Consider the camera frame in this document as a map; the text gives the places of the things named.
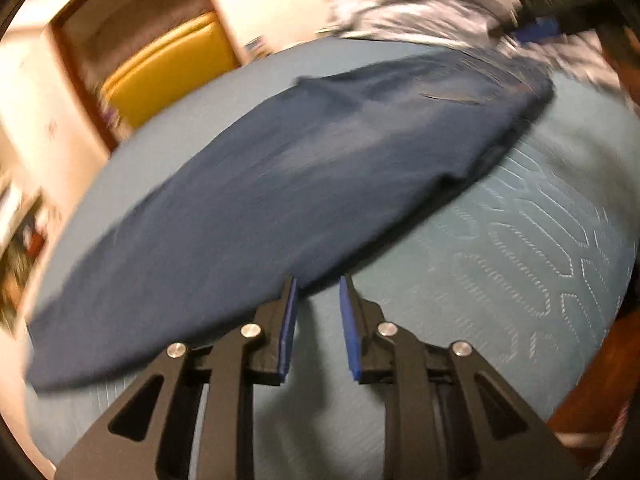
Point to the brown wooden door frame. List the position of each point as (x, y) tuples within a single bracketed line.
[(101, 35)]

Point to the blue quilted bed cover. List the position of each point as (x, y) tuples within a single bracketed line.
[(530, 265)]

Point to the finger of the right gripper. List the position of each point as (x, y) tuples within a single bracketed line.
[(536, 31)]

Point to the dark wooden drawer chest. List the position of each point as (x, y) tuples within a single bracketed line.
[(587, 417)]

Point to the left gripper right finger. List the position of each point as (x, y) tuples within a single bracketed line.
[(448, 413)]

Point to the grey star pattern duvet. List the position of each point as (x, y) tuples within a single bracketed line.
[(465, 24)]

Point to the cream wall cabinet unit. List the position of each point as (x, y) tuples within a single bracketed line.
[(51, 151)]

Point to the yellow leather armchair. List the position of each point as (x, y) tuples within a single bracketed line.
[(169, 68)]

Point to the dark blue denim jeans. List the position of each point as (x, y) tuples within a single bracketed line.
[(297, 186)]

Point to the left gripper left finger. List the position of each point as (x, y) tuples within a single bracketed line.
[(190, 412)]

